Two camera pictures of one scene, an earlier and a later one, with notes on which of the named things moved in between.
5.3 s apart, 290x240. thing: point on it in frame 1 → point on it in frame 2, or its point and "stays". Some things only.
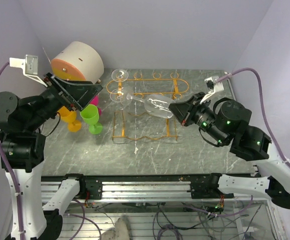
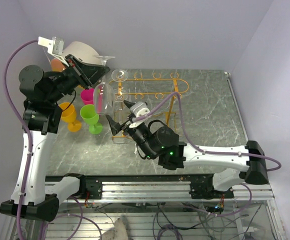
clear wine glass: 157,105 → 103,97
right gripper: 181,109 → 116,127
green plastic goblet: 90,115 stays
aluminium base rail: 96,190 stays
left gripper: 77,93 → 87,74
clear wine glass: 120,75 stays
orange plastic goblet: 68,116 stays
